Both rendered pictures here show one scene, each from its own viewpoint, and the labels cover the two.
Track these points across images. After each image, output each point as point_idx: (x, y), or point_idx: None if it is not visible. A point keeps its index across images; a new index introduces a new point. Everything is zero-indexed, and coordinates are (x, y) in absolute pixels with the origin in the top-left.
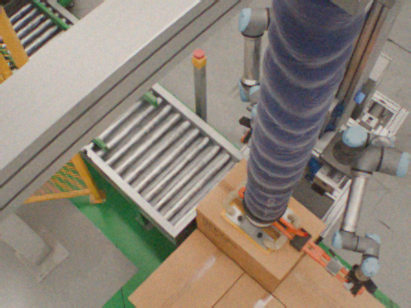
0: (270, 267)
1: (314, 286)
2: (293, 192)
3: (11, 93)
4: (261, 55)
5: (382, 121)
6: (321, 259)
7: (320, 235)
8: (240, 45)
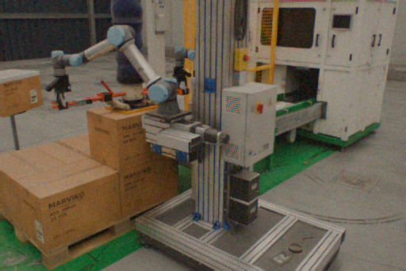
0: (97, 108)
1: (85, 170)
2: (182, 208)
3: None
4: (342, 223)
5: (207, 141)
6: (105, 173)
7: (116, 139)
8: (346, 212)
